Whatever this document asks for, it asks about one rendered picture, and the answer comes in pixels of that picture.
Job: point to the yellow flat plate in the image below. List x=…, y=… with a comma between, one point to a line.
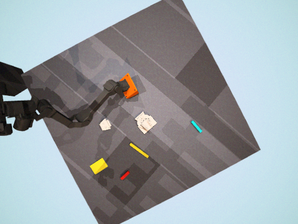
x=98, y=166

